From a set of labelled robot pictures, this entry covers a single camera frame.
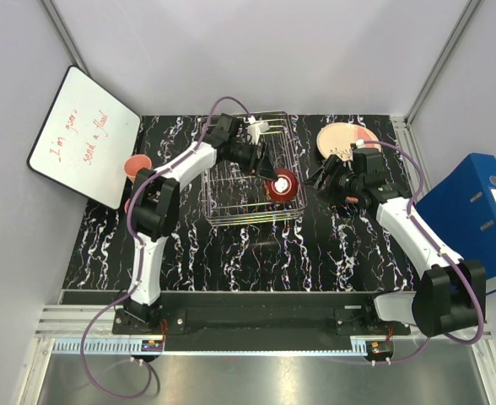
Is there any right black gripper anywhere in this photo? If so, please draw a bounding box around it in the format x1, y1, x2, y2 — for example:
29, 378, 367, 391
301, 154, 363, 208

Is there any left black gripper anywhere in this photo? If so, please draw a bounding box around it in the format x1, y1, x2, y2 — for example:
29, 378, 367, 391
228, 140, 277, 181

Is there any pink rimmed ceramic plate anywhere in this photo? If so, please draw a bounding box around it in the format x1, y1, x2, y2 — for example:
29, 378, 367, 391
316, 122, 377, 161

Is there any red lacquer bowl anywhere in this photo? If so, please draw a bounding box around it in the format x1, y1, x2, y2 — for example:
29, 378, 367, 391
265, 168, 299, 203

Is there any metal wire dish rack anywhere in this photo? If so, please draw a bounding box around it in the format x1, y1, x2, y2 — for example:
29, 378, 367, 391
201, 111, 307, 226

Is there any light pink plastic cup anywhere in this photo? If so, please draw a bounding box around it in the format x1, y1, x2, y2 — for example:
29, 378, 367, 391
123, 154, 153, 182

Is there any salmon pink plastic cup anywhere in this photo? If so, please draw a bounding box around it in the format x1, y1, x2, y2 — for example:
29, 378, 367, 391
124, 198, 131, 213

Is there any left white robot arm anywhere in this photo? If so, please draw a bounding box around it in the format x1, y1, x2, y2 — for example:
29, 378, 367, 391
122, 114, 278, 334

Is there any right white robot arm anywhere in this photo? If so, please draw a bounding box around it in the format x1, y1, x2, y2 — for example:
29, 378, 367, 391
304, 145, 486, 344

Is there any white dry erase board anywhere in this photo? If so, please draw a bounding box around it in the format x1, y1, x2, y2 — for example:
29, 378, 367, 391
27, 66, 141, 209

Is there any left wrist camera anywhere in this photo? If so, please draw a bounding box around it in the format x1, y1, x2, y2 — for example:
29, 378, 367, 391
246, 116, 269, 144

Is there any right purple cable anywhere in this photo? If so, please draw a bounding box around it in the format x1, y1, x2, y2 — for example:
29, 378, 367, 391
359, 141, 486, 365

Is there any purple cable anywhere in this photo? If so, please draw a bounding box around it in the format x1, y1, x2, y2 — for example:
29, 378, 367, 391
78, 96, 253, 400
359, 141, 486, 365

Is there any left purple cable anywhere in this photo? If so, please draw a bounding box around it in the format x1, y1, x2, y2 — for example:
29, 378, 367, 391
78, 96, 253, 400

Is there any blue ring binder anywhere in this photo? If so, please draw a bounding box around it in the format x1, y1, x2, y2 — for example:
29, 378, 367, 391
416, 153, 496, 294

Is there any white slotted cable duct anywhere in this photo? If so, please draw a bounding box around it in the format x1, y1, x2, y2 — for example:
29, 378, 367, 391
52, 337, 165, 355

